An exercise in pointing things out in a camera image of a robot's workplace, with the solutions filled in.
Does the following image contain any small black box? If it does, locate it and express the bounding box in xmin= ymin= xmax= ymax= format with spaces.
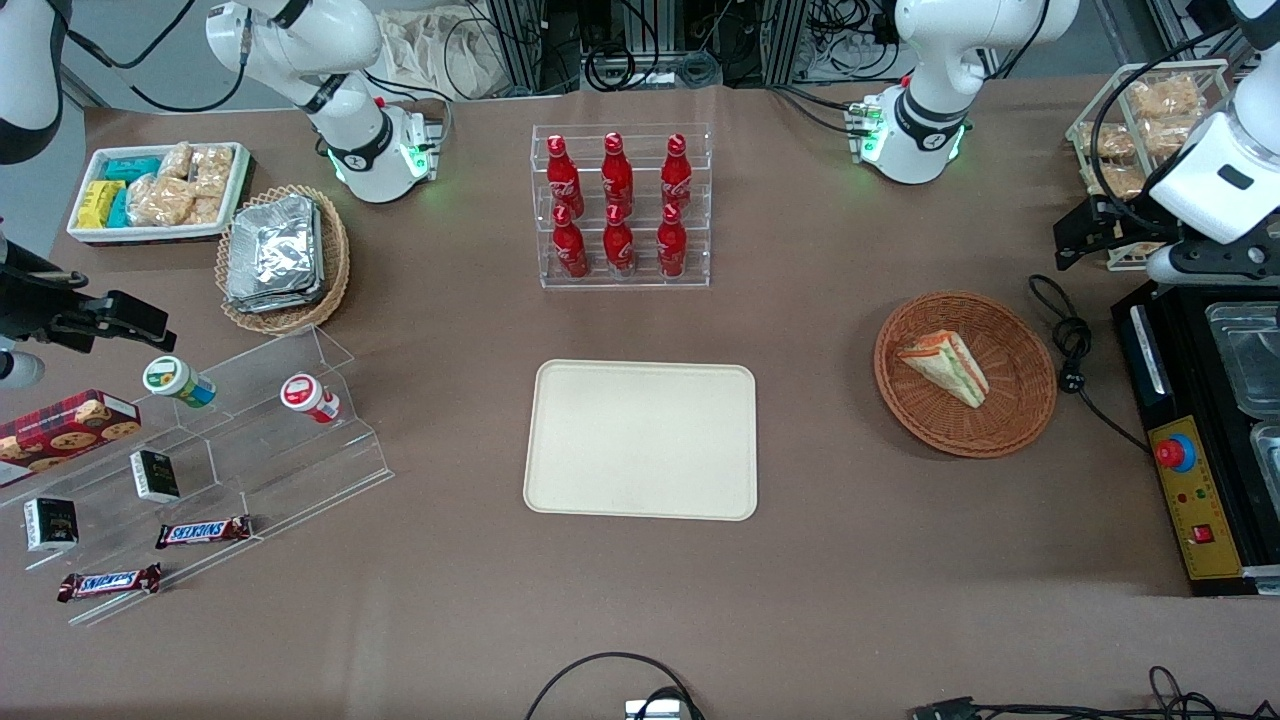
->
xmin=23 ymin=496 xmax=80 ymax=554
xmin=129 ymin=449 xmax=182 ymax=505

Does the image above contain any white rectangular snack tray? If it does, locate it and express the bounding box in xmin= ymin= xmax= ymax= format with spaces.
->
xmin=66 ymin=142 xmax=252 ymax=245

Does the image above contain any black sealing machine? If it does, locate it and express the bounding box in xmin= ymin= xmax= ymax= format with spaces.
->
xmin=1111 ymin=278 xmax=1280 ymax=599

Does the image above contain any black cable with connector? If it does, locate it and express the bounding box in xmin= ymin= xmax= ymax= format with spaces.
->
xmin=908 ymin=664 xmax=1280 ymax=720

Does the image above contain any clear acrylic bottle rack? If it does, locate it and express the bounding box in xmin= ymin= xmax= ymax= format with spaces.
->
xmin=530 ymin=123 xmax=712 ymax=291

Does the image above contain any red cola bottle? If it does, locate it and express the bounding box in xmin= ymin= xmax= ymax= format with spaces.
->
xmin=656 ymin=202 xmax=690 ymax=279
xmin=602 ymin=203 xmax=637 ymax=277
xmin=660 ymin=132 xmax=694 ymax=211
xmin=546 ymin=134 xmax=584 ymax=216
xmin=601 ymin=131 xmax=636 ymax=213
xmin=551 ymin=204 xmax=590 ymax=280

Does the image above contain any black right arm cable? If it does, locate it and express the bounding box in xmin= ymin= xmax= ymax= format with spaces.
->
xmin=55 ymin=0 xmax=253 ymax=114

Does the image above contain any red cookie box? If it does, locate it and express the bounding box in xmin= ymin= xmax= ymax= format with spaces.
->
xmin=0 ymin=389 xmax=143 ymax=492

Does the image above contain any red lid yogurt cup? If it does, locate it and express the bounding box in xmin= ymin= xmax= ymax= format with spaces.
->
xmin=279 ymin=372 xmax=342 ymax=425

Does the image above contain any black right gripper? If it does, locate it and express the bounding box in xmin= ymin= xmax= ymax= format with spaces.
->
xmin=0 ymin=238 xmax=177 ymax=353

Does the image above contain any brown round wicker basket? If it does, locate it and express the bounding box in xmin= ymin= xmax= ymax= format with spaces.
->
xmin=874 ymin=291 xmax=1059 ymax=460

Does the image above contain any black power cable with plug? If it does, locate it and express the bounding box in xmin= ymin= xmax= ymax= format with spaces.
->
xmin=1028 ymin=274 xmax=1153 ymax=453

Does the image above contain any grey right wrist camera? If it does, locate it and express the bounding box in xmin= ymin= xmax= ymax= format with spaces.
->
xmin=0 ymin=350 xmax=47 ymax=390

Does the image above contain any clear plastic food container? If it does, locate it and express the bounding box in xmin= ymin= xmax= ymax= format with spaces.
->
xmin=1205 ymin=300 xmax=1280 ymax=418
xmin=1250 ymin=420 xmax=1280 ymax=493

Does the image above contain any black looped cable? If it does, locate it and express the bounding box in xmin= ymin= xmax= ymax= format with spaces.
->
xmin=524 ymin=651 xmax=707 ymax=720

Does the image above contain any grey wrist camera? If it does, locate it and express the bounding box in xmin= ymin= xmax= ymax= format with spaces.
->
xmin=1146 ymin=242 xmax=1277 ymax=287
xmin=0 ymin=350 xmax=47 ymax=390

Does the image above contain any white wire rack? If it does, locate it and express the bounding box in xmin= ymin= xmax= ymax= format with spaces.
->
xmin=1066 ymin=58 xmax=1233 ymax=272

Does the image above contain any bagged crispy snack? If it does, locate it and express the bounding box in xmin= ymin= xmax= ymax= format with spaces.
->
xmin=1142 ymin=116 xmax=1217 ymax=161
xmin=1086 ymin=162 xmax=1149 ymax=199
xmin=1080 ymin=122 xmax=1137 ymax=162
xmin=1125 ymin=75 xmax=1206 ymax=121

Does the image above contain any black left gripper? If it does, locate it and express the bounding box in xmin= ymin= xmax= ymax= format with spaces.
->
xmin=1052 ymin=193 xmax=1187 ymax=273

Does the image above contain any silver foil pack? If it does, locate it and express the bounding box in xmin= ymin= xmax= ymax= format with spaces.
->
xmin=224 ymin=284 xmax=327 ymax=315
xmin=227 ymin=194 xmax=321 ymax=301

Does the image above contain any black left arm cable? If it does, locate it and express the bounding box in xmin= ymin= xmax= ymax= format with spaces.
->
xmin=1090 ymin=18 xmax=1243 ymax=237

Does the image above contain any tan oval wicker basket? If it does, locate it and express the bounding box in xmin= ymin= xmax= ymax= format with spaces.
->
xmin=214 ymin=184 xmax=352 ymax=337

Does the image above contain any snickers chocolate bar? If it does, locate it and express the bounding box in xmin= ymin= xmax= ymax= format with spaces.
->
xmin=154 ymin=514 xmax=254 ymax=551
xmin=56 ymin=562 xmax=163 ymax=604

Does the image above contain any clear acrylic stepped display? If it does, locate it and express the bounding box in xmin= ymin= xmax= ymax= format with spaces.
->
xmin=0 ymin=324 xmax=395 ymax=629

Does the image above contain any beige rectangular tray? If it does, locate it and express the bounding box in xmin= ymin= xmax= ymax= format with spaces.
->
xmin=523 ymin=359 xmax=759 ymax=522

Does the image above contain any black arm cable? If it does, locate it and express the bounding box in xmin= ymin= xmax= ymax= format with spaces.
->
xmin=55 ymin=0 xmax=253 ymax=114
xmin=1090 ymin=18 xmax=1243 ymax=237

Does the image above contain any beige cloth bag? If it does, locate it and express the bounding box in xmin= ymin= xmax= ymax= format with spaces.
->
xmin=378 ymin=8 xmax=503 ymax=101

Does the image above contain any green lid yogurt cup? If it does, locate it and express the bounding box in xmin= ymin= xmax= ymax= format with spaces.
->
xmin=142 ymin=355 xmax=217 ymax=409

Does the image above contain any yellow snack pack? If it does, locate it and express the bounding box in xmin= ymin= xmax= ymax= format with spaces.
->
xmin=76 ymin=180 xmax=126 ymax=230

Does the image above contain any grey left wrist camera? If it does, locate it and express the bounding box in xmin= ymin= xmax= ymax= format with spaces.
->
xmin=1146 ymin=242 xmax=1277 ymax=287

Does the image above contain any triangle sandwich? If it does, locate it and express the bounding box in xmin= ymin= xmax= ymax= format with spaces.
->
xmin=896 ymin=330 xmax=991 ymax=410

